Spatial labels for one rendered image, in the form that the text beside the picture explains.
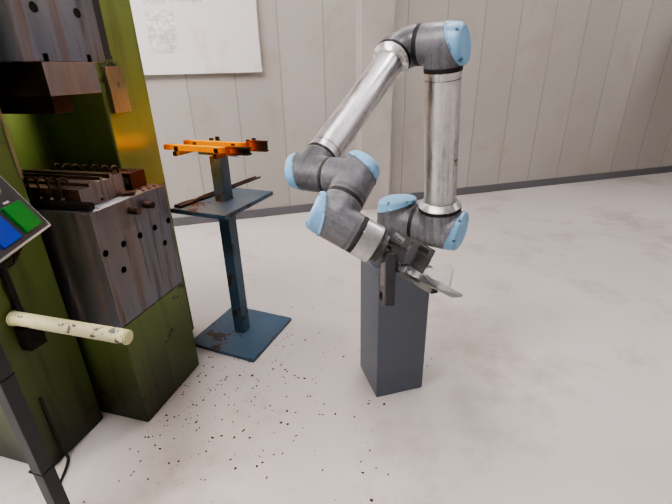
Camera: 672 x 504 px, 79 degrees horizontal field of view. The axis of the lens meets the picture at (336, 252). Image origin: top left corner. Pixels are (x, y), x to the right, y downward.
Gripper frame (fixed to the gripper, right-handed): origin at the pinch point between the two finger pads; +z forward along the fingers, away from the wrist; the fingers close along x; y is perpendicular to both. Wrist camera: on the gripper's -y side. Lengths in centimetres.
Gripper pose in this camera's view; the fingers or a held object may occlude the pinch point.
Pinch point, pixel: (448, 297)
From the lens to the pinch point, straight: 97.3
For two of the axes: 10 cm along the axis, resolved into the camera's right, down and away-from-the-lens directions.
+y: 4.9, -8.7, 0.9
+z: 8.7, 4.9, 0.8
